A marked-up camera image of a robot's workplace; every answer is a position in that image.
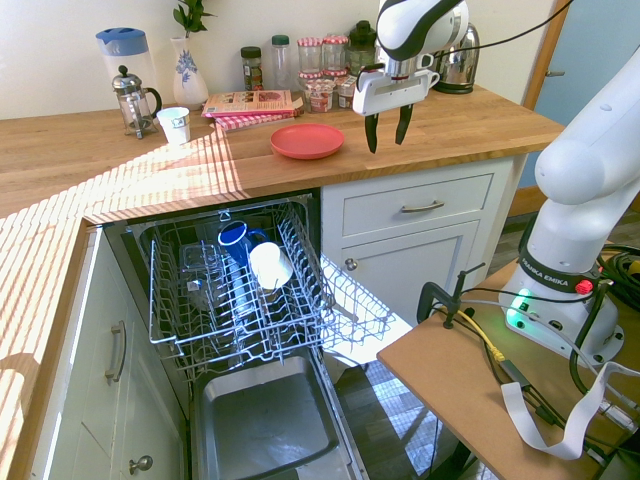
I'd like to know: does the clear glass container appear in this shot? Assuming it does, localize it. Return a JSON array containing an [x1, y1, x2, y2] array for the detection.
[[179, 243, 225, 311]]

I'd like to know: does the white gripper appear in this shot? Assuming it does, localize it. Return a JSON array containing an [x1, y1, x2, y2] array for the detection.
[[352, 63, 432, 155]]

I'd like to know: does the white paper cup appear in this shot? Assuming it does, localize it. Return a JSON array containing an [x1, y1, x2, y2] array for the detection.
[[156, 106, 192, 146]]

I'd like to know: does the white mug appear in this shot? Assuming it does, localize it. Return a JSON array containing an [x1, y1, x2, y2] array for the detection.
[[248, 241, 295, 290]]

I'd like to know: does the yellow cable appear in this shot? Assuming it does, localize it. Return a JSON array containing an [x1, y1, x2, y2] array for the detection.
[[457, 308, 506, 362]]

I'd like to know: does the clear bottle with green lid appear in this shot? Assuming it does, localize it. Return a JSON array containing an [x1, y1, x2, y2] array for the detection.
[[270, 34, 293, 92]]

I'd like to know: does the metal drawer handle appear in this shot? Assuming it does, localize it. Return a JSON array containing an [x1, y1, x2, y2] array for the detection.
[[400, 200, 446, 214], [104, 319, 128, 384]]

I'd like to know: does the red checked book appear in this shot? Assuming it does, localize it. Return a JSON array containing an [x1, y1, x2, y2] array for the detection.
[[212, 112, 297, 133]]

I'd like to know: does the blue door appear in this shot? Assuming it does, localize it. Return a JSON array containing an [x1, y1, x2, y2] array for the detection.
[[532, 0, 640, 127]]

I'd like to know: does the white flat ribbon cable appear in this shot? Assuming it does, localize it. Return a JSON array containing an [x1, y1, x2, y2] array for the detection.
[[501, 360, 640, 460]]

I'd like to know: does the black clamp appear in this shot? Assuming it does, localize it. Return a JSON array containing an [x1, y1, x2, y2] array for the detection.
[[417, 263, 487, 330]]

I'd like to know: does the red plate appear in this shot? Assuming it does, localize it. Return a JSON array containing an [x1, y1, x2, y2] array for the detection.
[[270, 123, 346, 161]]

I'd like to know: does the clear pitcher with blue lid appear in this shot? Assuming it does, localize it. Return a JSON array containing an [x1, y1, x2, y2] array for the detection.
[[95, 27, 160, 114]]

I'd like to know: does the white vase with blue flowers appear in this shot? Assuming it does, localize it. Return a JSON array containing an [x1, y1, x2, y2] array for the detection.
[[170, 36, 210, 111]]

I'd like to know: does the black cable bundle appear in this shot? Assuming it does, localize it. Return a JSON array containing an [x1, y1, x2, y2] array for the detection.
[[594, 243, 640, 312]]

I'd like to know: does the tall jar red checked lid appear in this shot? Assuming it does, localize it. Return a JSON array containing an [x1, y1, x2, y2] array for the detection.
[[297, 36, 324, 75], [322, 33, 350, 72]]

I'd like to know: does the dark green glass jar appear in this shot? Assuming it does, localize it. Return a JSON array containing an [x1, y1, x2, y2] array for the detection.
[[348, 20, 379, 76]]

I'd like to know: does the blue mug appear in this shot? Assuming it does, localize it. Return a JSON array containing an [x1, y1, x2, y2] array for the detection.
[[217, 220, 269, 266]]

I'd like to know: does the black cable adapter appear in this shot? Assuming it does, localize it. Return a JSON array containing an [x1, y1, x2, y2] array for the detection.
[[499, 357, 534, 392]]

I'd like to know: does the yoghurt pot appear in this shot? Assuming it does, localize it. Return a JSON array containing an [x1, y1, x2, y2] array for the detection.
[[303, 78, 336, 115], [333, 75, 358, 110]]

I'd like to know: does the stainless steel kettle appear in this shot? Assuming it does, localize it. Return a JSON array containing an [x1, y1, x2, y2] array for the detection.
[[432, 22, 481, 95]]

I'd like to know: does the spice jar with dark lid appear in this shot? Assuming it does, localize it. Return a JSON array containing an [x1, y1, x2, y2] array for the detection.
[[240, 46, 265, 92]]

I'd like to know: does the stainless dishwasher door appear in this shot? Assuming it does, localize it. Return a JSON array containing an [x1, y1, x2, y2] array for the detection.
[[189, 347, 370, 480]]

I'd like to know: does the white kitchen cabinet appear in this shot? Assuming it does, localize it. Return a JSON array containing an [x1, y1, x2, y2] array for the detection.
[[319, 154, 529, 329], [29, 224, 190, 480]]

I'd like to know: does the wire dishwasher rack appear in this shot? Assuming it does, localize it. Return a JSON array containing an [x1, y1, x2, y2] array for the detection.
[[148, 199, 337, 375]]

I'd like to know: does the pink cookbook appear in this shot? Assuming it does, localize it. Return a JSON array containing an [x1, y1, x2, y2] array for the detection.
[[201, 89, 305, 120]]

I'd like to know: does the green leafy plant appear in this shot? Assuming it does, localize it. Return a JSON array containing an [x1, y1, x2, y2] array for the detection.
[[172, 0, 219, 40]]

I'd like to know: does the glass French press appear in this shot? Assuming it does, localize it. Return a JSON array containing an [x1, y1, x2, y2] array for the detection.
[[110, 64, 164, 140]]

